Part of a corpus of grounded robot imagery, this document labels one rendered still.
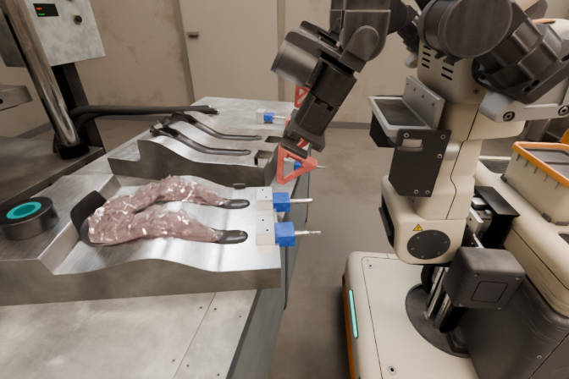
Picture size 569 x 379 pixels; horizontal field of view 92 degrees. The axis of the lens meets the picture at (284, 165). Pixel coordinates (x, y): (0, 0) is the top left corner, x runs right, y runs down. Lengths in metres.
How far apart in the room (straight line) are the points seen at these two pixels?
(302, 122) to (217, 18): 2.91
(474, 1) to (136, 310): 0.67
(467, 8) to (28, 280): 0.75
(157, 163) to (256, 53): 2.50
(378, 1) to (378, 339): 1.01
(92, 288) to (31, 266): 0.10
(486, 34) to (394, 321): 0.98
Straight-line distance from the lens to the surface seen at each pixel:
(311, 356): 1.40
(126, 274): 0.57
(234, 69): 3.33
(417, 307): 1.28
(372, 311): 1.20
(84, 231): 0.69
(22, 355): 0.64
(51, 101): 1.20
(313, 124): 0.45
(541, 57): 0.50
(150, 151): 0.88
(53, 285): 0.64
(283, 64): 0.43
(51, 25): 1.39
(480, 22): 0.44
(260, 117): 1.26
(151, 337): 0.56
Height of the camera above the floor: 1.25
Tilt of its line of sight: 30 degrees down
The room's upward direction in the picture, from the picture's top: straight up
